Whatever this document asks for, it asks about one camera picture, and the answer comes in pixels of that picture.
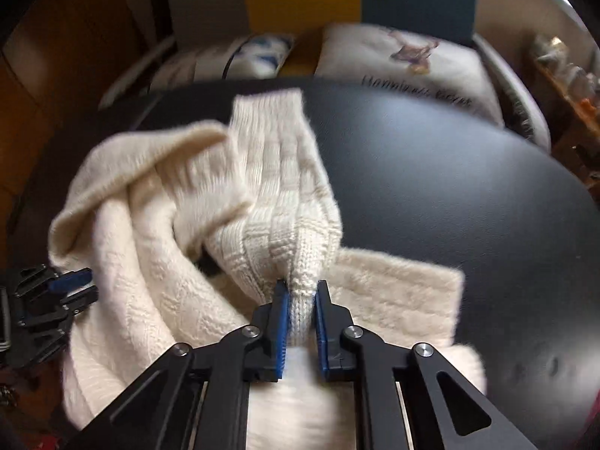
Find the grey yellow blue sofa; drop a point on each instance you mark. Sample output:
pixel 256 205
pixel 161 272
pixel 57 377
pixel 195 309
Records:
pixel 187 24

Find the brown leather wall panel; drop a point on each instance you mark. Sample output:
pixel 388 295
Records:
pixel 58 57

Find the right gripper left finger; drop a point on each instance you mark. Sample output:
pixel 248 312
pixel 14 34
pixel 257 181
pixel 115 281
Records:
pixel 266 336

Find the triangle pattern white pillow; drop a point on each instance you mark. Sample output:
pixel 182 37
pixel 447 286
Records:
pixel 259 56

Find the cream knitted sweater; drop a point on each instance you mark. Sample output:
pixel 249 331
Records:
pixel 188 230

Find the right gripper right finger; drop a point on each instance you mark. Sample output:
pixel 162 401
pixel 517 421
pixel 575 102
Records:
pixel 336 363

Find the wooden side desk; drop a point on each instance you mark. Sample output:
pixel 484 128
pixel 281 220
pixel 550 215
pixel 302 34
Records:
pixel 568 94

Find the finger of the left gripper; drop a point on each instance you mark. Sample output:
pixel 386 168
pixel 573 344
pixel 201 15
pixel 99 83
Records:
pixel 71 281

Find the deer print white pillow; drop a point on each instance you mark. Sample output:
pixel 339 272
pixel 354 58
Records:
pixel 405 62

